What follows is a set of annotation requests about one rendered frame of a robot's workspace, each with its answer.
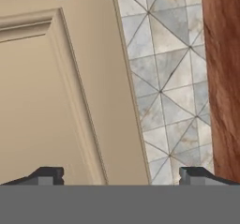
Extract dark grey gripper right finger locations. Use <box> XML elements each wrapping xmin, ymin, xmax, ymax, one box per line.
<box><xmin>178</xmin><ymin>166</ymin><xmax>240</xmax><ymax>187</ymax></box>

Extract beige panelled cabinet door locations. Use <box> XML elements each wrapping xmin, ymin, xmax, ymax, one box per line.
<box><xmin>0</xmin><ymin>0</ymin><xmax>152</xmax><ymax>187</ymax></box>

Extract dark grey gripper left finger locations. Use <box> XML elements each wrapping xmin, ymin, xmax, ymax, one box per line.
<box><xmin>0</xmin><ymin>166</ymin><xmax>66</xmax><ymax>187</ymax></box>

